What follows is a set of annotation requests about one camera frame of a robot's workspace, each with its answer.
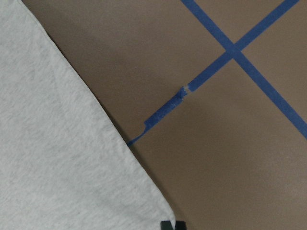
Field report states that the grey cartoon print t-shirt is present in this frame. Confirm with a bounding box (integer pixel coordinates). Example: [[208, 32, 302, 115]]
[[0, 0, 176, 230]]

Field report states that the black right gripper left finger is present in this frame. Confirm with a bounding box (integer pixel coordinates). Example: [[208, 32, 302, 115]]
[[160, 220, 173, 230]]

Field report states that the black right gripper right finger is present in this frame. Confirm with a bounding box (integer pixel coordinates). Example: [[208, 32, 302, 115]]
[[175, 220, 187, 230]]

